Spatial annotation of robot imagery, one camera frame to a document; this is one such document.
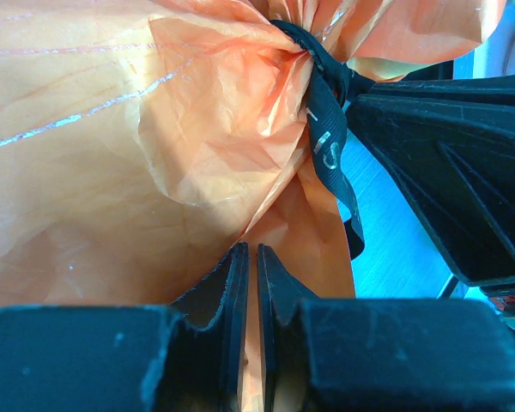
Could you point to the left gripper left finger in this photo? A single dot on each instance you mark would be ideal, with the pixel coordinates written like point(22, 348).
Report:
point(187, 356)

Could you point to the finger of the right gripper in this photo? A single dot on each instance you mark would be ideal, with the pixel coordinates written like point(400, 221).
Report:
point(449, 145)

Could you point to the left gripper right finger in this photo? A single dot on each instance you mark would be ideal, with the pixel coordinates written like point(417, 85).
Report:
point(379, 355)

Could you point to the black ribbon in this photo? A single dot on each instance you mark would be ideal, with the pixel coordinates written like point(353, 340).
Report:
point(332, 86)

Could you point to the orange wrapping paper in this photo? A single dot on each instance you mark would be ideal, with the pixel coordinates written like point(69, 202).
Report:
point(140, 140)

